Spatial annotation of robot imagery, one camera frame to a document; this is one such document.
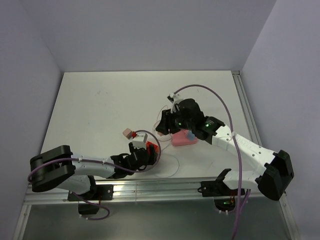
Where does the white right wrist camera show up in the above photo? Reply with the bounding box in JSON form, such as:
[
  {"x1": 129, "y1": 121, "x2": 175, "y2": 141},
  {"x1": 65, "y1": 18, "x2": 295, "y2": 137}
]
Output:
[{"x1": 167, "y1": 92, "x2": 184, "y2": 113}]

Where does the red cube adapter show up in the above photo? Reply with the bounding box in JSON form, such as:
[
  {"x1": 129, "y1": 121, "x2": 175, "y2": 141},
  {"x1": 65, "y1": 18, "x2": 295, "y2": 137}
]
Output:
[{"x1": 146, "y1": 141, "x2": 159, "y2": 155}]

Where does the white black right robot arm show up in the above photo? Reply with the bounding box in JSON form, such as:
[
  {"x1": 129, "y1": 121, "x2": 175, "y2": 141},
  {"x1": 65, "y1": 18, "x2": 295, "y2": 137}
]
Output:
[{"x1": 156, "y1": 96, "x2": 294, "y2": 201}]

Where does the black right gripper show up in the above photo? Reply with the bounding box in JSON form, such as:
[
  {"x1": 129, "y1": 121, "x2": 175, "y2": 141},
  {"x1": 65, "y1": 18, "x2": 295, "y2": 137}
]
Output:
[{"x1": 155, "y1": 106, "x2": 195, "y2": 136}]

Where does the pink triangular power strip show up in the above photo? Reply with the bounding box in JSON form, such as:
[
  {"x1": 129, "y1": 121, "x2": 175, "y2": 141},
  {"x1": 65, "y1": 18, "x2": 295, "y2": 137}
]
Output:
[{"x1": 171, "y1": 130, "x2": 198, "y2": 147}]

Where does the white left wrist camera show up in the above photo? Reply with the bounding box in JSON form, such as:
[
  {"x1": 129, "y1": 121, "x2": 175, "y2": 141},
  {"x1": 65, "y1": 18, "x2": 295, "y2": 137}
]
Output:
[{"x1": 132, "y1": 132, "x2": 148, "y2": 150}]

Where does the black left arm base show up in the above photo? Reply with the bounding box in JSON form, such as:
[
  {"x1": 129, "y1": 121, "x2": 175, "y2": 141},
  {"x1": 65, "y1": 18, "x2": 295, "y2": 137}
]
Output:
[{"x1": 67, "y1": 184, "x2": 114, "y2": 218}]

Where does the blue charger plug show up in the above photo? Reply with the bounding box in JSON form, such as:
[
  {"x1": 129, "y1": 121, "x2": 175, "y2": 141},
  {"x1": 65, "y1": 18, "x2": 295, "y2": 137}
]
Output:
[{"x1": 187, "y1": 131, "x2": 196, "y2": 141}]

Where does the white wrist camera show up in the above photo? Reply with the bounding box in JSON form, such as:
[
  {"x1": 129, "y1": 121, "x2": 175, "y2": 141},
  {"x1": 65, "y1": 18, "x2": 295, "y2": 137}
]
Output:
[
  {"x1": 132, "y1": 132, "x2": 148, "y2": 150},
  {"x1": 167, "y1": 92, "x2": 184, "y2": 113}
]

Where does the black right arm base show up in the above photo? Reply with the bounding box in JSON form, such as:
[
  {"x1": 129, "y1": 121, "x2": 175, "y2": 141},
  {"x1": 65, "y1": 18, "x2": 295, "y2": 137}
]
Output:
[{"x1": 197, "y1": 180, "x2": 238, "y2": 212}]

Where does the aluminium table frame rail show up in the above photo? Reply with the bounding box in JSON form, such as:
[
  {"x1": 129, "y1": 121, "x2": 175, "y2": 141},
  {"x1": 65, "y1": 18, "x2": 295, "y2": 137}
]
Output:
[{"x1": 22, "y1": 70, "x2": 301, "y2": 240}]

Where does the brown charger plug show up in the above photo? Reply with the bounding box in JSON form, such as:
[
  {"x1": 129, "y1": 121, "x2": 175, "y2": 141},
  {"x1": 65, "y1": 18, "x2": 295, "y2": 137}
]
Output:
[{"x1": 122, "y1": 128, "x2": 134, "y2": 139}]

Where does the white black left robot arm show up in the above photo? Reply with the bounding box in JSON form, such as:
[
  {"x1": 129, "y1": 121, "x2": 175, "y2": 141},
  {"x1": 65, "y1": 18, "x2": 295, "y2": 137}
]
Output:
[{"x1": 27, "y1": 141, "x2": 160, "y2": 200}]

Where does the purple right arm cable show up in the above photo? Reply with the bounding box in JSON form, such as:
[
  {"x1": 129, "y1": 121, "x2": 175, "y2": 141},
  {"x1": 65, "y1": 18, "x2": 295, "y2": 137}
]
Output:
[{"x1": 173, "y1": 84, "x2": 251, "y2": 240}]

